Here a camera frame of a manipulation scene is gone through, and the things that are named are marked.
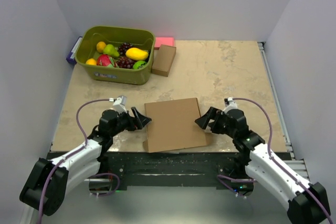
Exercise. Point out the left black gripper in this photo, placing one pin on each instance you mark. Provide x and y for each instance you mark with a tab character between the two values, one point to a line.
138	120

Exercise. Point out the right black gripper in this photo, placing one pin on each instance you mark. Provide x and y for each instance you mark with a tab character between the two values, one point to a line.
212	114

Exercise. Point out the large cardboard box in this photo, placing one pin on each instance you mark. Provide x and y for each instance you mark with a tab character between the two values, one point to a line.
173	126

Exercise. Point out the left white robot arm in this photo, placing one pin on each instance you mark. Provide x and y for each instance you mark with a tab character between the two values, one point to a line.
50	180

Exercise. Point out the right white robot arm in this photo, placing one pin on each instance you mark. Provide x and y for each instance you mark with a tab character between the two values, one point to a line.
303	201

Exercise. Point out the small folded cardboard box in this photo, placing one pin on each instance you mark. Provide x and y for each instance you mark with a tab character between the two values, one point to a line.
163	60

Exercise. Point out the purple rectangular box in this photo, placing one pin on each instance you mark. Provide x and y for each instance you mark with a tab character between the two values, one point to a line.
71	55

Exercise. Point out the green round fruit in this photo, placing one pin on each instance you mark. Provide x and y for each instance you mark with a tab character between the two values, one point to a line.
139	64

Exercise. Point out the purple grapes front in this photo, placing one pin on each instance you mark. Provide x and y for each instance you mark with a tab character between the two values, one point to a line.
125	62

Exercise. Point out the purple grapes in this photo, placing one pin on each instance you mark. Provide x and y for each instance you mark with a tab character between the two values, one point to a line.
125	62
124	47

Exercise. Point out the yellow mango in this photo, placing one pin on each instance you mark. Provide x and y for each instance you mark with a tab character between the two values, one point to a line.
137	54

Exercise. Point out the olive green plastic bin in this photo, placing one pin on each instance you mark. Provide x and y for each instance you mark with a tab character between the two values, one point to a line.
141	39

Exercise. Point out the purple grapes back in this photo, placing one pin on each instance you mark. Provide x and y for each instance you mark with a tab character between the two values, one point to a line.
124	47

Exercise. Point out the green pear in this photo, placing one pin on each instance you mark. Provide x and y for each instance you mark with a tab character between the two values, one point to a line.
111	51

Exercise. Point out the orange fruit front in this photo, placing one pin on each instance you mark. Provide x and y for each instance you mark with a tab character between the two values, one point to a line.
91	62

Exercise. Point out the orange fruit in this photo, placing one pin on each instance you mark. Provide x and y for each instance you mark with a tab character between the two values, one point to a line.
100	47
91	62

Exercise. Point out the pink sticky note pad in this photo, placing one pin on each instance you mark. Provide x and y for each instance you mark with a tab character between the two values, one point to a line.
159	41

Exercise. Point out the orange fruit back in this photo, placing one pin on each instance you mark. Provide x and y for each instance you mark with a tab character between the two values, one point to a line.
100	47

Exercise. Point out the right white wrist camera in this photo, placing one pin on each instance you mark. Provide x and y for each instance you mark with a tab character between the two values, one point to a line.
230	104

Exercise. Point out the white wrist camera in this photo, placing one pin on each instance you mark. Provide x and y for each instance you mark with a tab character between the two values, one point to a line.
230	104
118	104

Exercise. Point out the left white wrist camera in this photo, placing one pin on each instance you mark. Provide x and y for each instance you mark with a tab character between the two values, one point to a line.
118	104

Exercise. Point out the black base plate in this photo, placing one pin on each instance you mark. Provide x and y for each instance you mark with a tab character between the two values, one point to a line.
212	169

